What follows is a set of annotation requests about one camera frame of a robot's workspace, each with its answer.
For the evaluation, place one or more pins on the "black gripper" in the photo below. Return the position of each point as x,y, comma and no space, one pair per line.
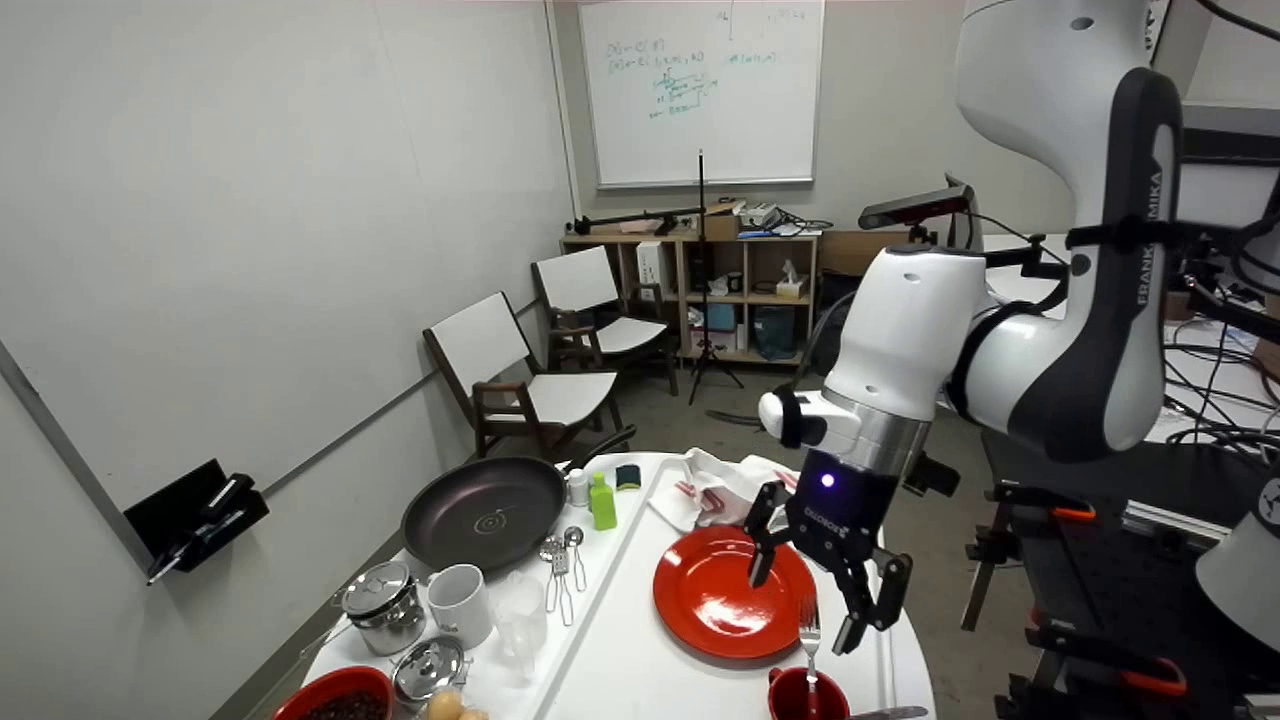
843,504

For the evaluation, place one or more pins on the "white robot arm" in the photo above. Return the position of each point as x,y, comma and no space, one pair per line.
1054,83

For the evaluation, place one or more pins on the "red round plate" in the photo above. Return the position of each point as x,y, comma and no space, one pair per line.
720,602

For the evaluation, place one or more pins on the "dark green yellow sponge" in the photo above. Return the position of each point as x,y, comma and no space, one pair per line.
624,478

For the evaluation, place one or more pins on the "white plastic tray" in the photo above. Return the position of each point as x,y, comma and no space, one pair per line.
624,672

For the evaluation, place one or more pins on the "bottle with green cap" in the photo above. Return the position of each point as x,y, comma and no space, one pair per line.
603,504

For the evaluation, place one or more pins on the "metal measuring spoon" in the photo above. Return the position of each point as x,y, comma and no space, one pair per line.
571,538

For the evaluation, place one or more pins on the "black work table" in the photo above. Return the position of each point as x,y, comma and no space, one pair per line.
1134,602

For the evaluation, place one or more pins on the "cardboard box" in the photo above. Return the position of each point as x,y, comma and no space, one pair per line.
727,223
863,250

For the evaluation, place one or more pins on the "black frying pan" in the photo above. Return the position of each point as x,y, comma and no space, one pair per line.
481,513

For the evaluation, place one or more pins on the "black tripod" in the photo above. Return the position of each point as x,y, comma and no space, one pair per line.
702,243

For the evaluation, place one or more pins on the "white teal bar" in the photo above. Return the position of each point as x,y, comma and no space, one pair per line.
1175,522

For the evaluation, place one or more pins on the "white mug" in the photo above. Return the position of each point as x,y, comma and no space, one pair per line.
461,607

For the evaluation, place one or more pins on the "white folding chair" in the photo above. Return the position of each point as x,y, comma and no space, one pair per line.
579,280
481,342

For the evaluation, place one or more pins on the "black boom bar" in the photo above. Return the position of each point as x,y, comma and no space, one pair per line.
1025,253

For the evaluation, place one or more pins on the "wooden shelf table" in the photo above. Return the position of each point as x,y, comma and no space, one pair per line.
624,243

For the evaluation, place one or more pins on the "tan bread roll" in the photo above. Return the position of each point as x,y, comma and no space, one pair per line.
454,707

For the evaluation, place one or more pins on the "small metal lidded container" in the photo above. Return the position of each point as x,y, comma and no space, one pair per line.
430,665

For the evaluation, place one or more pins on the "white cone shade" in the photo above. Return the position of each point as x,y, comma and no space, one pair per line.
1245,574

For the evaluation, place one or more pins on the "red bowl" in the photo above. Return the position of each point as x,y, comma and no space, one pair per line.
335,697

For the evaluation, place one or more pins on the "wall whiteboard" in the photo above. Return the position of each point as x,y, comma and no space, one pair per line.
692,104

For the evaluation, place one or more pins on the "grey wall rail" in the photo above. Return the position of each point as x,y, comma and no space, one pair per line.
354,433

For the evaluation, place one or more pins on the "black wall marker tray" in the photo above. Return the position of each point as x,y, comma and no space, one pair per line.
175,522

